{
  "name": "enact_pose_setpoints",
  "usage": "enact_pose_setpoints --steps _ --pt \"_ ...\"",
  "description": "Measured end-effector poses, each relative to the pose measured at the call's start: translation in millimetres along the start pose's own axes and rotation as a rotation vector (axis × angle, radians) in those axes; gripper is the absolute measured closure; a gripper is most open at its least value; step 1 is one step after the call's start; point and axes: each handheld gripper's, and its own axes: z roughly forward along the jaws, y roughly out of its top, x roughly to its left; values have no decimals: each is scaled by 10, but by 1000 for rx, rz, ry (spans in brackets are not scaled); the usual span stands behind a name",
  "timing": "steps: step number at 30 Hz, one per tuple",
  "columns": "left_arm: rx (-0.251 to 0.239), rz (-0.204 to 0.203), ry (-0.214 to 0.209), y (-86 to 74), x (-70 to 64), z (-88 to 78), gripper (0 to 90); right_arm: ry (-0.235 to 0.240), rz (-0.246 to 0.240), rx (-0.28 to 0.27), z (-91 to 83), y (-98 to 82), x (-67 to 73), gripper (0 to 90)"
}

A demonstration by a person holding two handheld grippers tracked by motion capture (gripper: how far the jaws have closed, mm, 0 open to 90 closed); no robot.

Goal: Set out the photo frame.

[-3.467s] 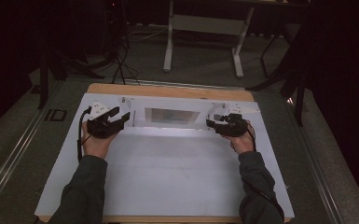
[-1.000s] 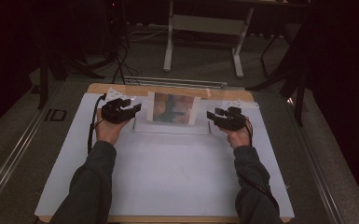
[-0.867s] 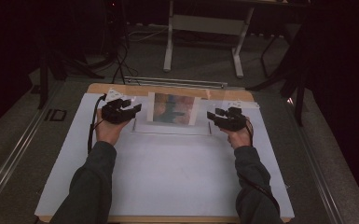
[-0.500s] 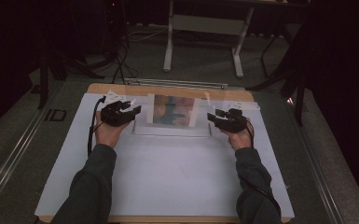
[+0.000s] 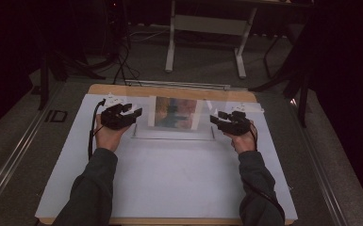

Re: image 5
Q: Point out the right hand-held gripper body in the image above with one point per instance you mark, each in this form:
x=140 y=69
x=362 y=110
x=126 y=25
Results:
x=237 y=124

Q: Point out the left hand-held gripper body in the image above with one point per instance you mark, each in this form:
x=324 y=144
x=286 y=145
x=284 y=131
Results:
x=113 y=117

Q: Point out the photo paper sheet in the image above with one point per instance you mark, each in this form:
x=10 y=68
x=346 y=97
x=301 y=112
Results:
x=174 y=113

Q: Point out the clear acrylic photo frame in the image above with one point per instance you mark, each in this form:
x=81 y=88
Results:
x=173 y=135

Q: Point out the person's right hand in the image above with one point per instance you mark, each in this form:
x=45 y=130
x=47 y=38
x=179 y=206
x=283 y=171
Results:
x=243 y=142

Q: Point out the person's left hand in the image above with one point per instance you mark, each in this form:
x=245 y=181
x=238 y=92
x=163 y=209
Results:
x=108 y=138

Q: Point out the wooden table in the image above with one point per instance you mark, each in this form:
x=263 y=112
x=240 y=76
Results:
x=113 y=89

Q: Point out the white table mat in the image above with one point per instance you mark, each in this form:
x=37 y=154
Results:
x=176 y=175

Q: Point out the black metal stand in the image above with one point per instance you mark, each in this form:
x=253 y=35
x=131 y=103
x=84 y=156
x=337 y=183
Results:
x=301 y=94
x=44 y=78

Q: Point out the white metal desk frame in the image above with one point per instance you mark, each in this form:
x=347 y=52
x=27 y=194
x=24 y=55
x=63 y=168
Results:
x=207 y=25

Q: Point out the aluminium floor rail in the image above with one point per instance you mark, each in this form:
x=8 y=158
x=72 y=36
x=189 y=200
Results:
x=320 y=169
x=15 y=153

